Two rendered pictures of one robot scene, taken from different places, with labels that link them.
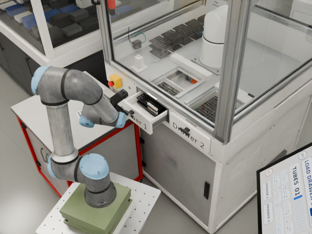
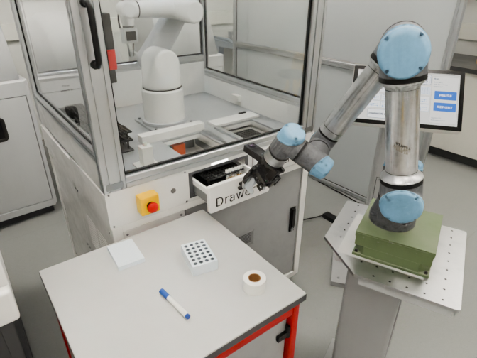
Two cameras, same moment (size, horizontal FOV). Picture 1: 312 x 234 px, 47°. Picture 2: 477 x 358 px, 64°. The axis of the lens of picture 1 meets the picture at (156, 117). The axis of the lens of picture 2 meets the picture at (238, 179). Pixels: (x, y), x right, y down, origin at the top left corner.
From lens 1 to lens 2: 2.14 m
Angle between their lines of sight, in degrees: 69
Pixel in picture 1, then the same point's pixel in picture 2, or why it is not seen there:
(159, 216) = not seen: hidden behind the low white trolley
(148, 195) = (357, 209)
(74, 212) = (431, 239)
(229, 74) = (319, 40)
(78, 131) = (235, 272)
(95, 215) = (426, 221)
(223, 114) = (312, 94)
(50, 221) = (433, 293)
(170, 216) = not seen: hidden behind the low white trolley
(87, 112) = (319, 150)
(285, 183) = (380, 96)
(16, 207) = not seen: outside the picture
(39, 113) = (160, 340)
